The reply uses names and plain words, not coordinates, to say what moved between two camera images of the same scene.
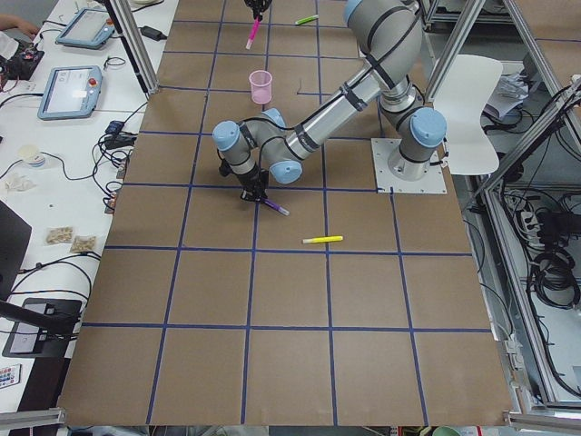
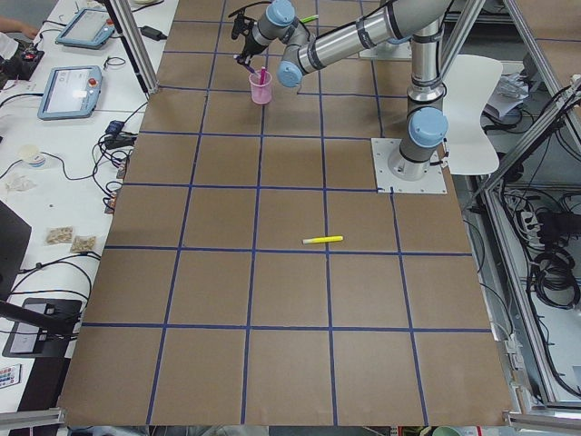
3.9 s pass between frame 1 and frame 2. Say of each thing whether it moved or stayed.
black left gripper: moved
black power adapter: stayed
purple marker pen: moved
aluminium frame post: stayed
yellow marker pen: stayed
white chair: stayed
